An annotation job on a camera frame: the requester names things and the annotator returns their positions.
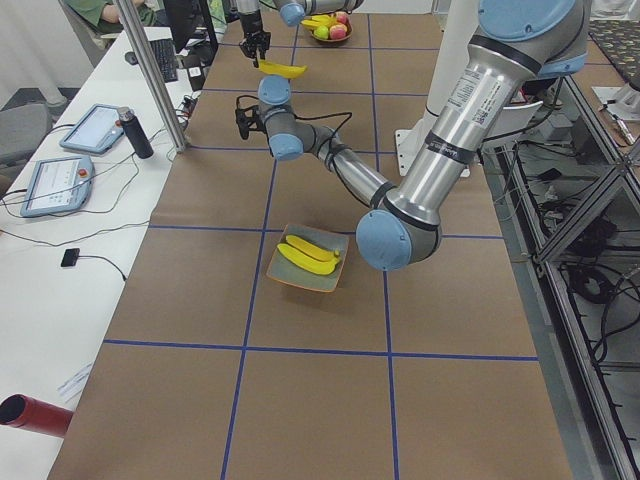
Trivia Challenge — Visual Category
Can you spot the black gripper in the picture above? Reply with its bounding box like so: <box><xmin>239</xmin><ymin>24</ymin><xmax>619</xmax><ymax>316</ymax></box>
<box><xmin>239</xmin><ymin>14</ymin><xmax>271</xmax><ymax>62</ymax></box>

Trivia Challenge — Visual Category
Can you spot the yellow banana front bottom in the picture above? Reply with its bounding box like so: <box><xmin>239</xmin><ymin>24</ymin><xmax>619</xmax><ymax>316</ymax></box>
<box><xmin>258</xmin><ymin>59</ymin><xmax>308</xmax><ymax>80</ymax></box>

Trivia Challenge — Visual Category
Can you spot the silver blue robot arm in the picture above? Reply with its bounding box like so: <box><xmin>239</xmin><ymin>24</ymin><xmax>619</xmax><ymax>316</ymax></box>
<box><xmin>235</xmin><ymin>0</ymin><xmax>364</xmax><ymax>67</ymax></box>
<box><xmin>257</xmin><ymin>1</ymin><xmax>592</xmax><ymax>271</ymax></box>

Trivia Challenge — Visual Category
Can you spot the woven wicker fruit basket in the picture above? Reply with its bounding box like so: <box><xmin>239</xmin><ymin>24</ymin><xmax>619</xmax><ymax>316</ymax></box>
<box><xmin>302</xmin><ymin>11</ymin><xmax>352</xmax><ymax>43</ymax></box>

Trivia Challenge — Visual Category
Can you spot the green pear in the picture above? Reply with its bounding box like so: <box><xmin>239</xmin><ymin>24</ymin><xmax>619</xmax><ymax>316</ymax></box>
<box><xmin>313</xmin><ymin>25</ymin><xmax>329</xmax><ymax>41</ymax></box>

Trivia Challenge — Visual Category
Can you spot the black computer monitor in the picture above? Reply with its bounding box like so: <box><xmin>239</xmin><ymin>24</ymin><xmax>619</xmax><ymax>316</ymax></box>
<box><xmin>163</xmin><ymin>0</ymin><xmax>217</xmax><ymax>53</ymax></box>

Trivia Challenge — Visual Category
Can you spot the red apple lower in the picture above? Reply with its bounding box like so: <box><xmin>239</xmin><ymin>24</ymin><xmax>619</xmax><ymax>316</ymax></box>
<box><xmin>329</xmin><ymin>23</ymin><xmax>348</xmax><ymax>41</ymax></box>

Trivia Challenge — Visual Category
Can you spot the red apple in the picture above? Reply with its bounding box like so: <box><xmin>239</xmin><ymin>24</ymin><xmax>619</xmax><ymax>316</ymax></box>
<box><xmin>335</xmin><ymin>11</ymin><xmax>349</xmax><ymax>25</ymax></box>
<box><xmin>329</xmin><ymin>23</ymin><xmax>348</xmax><ymax>41</ymax></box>

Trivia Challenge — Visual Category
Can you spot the red apple upper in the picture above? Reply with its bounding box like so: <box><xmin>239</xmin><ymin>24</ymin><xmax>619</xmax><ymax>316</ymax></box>
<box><xmin>335</xmin><ymin>11</ymin><xmax>349</xmax><ymax>25</ymax></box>

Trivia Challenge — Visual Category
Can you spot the black keyboard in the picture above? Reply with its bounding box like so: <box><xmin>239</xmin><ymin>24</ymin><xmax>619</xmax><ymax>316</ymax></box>
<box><xmin>149</xmin><ymin>39</ymin><xmax>178</xmax><ymax>83</ymax></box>

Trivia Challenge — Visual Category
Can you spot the black water bottle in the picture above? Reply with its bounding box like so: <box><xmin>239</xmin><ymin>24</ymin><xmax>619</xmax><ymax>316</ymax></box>
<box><xmin>117</xmin><ymin>106</ymin><xmax>154</xmax><ymax>159</ymax></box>

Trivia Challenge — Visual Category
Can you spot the seated person green shirt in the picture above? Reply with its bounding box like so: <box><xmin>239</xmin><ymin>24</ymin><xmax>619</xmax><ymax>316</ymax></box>
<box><xmin>64</xmin><ymin>0</ymin><xmax>159</xmax><ymax>34</ymax></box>

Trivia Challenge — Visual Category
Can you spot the teach pendant far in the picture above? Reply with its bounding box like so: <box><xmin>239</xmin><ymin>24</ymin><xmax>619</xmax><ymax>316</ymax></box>
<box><xmin>59</xmin><ymin>104</ymin><xmax>124</xmax><ymax>155</ymax></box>

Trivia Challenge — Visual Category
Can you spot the teach pendant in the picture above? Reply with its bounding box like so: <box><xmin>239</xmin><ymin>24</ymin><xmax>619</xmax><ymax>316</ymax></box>
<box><xmin>59</xmin><ymin>104</ymin><xmax>124</xmax><ymax>155</ymax></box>
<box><xmin>20</xmin><ymin>155</ymin><xmax>95</xmax><ymax>218</ymax></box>

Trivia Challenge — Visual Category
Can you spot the teach pendant near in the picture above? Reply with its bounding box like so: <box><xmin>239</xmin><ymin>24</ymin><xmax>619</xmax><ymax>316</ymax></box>
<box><xmin>20</xmin><ymin>155</ymin><xmax>95</xmax><ymax>218</ymax></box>

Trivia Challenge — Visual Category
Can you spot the small black puck device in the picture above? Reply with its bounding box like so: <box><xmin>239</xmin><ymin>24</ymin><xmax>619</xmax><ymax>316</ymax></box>
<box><xmin>60</xmin><ymin>248</ymin><xmax>80</xmax><ymax>268</ymax></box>

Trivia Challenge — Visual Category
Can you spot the red cylinder bottle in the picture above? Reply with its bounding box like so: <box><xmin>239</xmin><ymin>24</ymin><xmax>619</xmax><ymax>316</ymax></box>
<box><xmin>1</xmin><ymin>394</ymin><xmax>74</xmax><ymax>438</ymax></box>

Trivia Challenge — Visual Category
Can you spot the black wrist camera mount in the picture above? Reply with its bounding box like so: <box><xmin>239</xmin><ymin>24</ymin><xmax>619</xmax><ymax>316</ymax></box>
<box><xmin>235</xmin><ymin>105</ymin><xmax>263</xmax><ymax>140</ymax></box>

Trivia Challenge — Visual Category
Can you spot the aluminium frame post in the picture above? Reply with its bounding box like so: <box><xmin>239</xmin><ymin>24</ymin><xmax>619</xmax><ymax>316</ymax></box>
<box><xmin>114</xmin><ymin>0</ymin><xmax>187</xmax><ymax>153</ymax></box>

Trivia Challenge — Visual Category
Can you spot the black camera cable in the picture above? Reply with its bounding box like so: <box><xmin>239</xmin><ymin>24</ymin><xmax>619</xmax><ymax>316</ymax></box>
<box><xmin>235</xmin><ymin>94</ymin><xmax>354</xmax><ymax>151</ymax></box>

